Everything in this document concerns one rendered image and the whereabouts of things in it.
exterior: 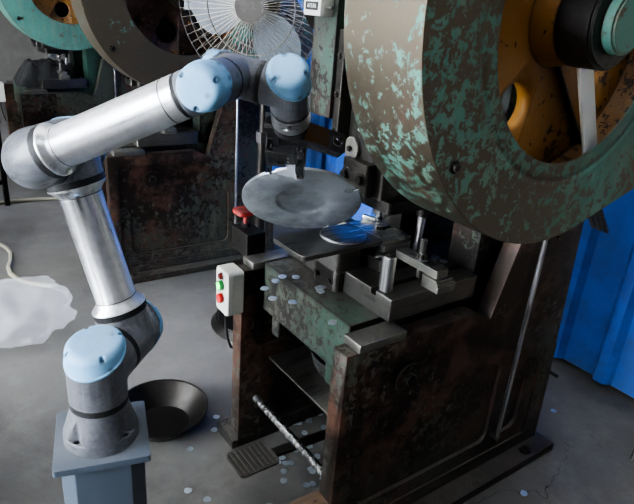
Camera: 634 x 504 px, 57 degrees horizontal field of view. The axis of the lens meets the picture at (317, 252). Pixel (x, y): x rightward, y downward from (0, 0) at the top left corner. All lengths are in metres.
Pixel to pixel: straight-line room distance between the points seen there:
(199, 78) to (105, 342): 0.58
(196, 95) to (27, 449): 1.43
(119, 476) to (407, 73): 0.97
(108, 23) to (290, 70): 1.56
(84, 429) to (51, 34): 3.25
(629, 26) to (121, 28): 1.87
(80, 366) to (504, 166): 0.86
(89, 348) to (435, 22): 0.85
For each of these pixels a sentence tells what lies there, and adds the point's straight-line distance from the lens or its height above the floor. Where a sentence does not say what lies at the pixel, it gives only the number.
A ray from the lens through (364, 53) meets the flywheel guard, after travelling 0.96.
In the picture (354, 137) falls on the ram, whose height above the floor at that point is 1.02.
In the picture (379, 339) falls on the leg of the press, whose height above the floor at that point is 0.64.
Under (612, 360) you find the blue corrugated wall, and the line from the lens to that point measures 2.58.
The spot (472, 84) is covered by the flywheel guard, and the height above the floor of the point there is 1.23.
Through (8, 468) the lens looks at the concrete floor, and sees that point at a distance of 2.04.
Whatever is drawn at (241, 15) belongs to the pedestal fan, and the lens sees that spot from 2.10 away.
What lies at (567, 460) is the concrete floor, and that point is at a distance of 2.21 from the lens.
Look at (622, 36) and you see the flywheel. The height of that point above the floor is 1.31.
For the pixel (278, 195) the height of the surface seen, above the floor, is 0.89.
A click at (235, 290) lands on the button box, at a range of 1.64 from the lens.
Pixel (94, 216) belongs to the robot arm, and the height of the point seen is 0.90.
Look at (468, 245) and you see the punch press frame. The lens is 1.60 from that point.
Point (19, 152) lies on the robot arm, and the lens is 1.12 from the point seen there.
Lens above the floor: 1.33
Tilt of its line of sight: 23 degrees down
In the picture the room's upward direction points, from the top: 5 degrees clockwise
